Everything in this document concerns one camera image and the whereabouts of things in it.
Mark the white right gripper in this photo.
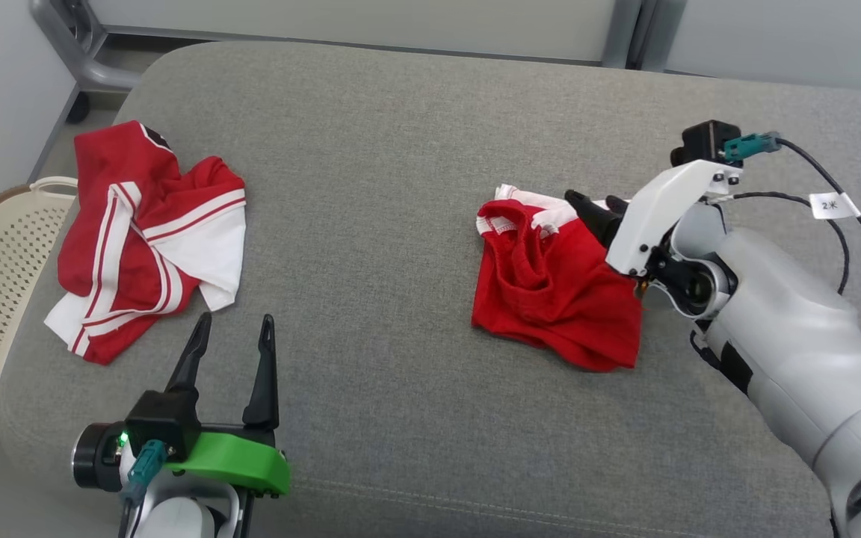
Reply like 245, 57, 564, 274
564, 158, 744, 278

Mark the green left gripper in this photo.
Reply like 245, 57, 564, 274
164, 311, 291, 498

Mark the red shorts white hem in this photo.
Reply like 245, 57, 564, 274
470, 183, 645, 374

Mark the red white basketball jersey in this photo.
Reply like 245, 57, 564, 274
43, 120, 248, 366

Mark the beige perforated laundry basket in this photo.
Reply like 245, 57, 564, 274
0, 176, 81, 392

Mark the black cable teal plug left arm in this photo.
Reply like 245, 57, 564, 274
118, 439, 170, 538

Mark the black cable teal plug arm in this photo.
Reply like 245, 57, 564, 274
118, 439, 170, 538
722, 132, 861, 353

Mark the black cable teal plug right arm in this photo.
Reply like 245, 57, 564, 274
722, 132, 861, 353

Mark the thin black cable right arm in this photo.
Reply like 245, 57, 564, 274
728, 191, 851, 297

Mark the grey partition post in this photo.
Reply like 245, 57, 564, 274
640, 0, 690, 74
600, 0, 645, 70

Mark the white cable label tag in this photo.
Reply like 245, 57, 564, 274
809, 191, 861, 220

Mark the grey partition base rail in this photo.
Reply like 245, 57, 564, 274
100, 25, 612, 67

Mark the grey metal tube frame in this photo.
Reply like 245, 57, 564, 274
28, 0, 142, 95

